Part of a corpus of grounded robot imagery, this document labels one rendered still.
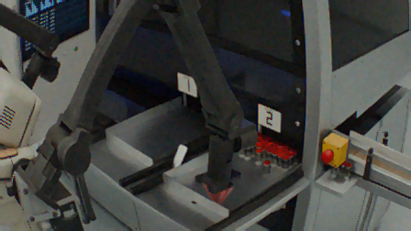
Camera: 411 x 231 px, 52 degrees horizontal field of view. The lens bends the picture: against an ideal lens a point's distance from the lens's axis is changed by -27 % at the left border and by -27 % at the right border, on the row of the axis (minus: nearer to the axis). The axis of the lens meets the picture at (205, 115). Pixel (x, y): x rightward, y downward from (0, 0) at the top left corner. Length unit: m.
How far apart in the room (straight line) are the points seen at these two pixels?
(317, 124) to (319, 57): 0.20
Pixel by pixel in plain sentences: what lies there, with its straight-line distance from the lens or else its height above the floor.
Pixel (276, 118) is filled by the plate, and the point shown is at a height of 1.03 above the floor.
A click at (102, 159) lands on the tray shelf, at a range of 1.68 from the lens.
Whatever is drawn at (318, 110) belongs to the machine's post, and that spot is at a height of 1.11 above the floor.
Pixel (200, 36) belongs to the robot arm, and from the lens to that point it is 1.13.
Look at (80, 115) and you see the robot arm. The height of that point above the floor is 1.31.
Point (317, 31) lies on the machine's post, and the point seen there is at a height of 1.34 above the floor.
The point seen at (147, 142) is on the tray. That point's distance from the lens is 1.75.
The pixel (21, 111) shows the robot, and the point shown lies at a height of 1.31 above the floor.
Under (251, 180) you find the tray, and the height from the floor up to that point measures 0.88.
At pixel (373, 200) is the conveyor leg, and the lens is 1.62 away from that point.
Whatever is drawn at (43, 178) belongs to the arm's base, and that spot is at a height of 1.22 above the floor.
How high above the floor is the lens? 1.73
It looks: 27 degrees down
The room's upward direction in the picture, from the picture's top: 2 degrees counter-clockwise
